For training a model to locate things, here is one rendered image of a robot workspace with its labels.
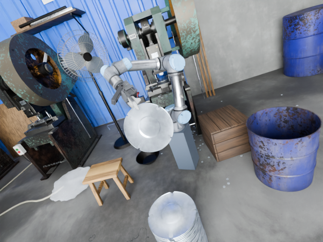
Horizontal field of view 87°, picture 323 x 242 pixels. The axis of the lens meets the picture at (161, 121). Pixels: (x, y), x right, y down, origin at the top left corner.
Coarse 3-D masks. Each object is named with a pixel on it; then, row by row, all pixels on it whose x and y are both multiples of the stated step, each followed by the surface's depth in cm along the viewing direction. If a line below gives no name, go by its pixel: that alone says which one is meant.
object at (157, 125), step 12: (132, 108) 98; (144, 108) 101; (132, 120) 96; (144, 120) 98; (156, 120) 100; (168, 120) 103; (132, 132) 94; (144, 132) 96; (156, 132) 98; (168, 132) 100; (132, 144) 92; (144, 144) 94; (156, 144) 96
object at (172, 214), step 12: (180, 192) 110; (156, 204) 109; (168, 204) 105; (180, 204) 103; (192, 204) 101; (156, 216) 102; (168, 216) 98; (180, 216) 96; (192, 216) 94; (156, 228) 95; (168, 228) 93; (180, 228) 91
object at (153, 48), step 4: (152, 44) 191; (156, 44) 187; (148, 48) 189; (152, 48) 189; (156, 48) 189; (148, 52) 191; (152, 52) 191; (156, 52) 191; (160, 52) 191; (148, 56) 193; (152, 56) 192; (156, 56) 193; (160, 56) 193
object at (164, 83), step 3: (165, 78) 202; (168, 78) 199; (159, 81) 199; (162, 81) 195; (165, 81) 192; (168, 81) 187; (159, 84) 190; (162, 84) 185; (165, 84) 185; (168, 84) 198; (162, 87) 199; (165, 87) 199; (168, 87) 199; (162, 90) 200; (165, 90) 201; (168, 90) 201
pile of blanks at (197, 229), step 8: (200, 224) 100; (152, 232) 94; (192, 232) 91; (200, 232) 99; (160, 240) 92; (168, 240) 88; (176, 240) 87; (184, 240) 89; (192, 240) 93; (200, 240) 99
